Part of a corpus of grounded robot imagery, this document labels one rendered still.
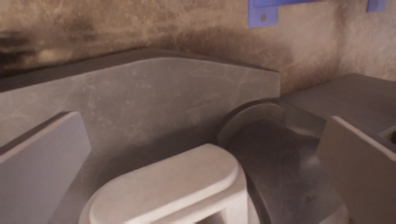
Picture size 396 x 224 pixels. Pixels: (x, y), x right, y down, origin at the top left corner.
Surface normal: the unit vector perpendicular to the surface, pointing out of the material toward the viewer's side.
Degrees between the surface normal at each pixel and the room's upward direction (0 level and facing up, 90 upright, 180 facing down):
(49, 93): 0
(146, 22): 0
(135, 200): 90
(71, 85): 0
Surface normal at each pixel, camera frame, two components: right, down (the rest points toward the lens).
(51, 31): 0.38, 0.36
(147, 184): -0.15, -0.88
